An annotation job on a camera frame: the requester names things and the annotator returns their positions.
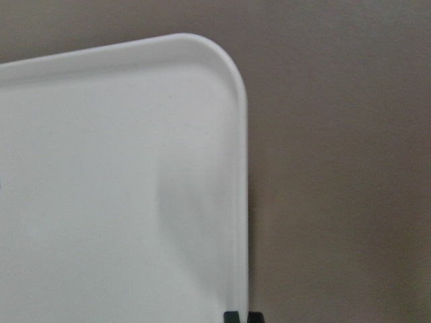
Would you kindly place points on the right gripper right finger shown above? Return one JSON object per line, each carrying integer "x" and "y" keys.
{"x": 255, "y": 317}

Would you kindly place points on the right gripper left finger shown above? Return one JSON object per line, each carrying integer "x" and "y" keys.
{"x": 231, "y": 317}

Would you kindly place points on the cream rabbit tray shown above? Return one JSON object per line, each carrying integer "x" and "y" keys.
{"x": 124, "y": 194}

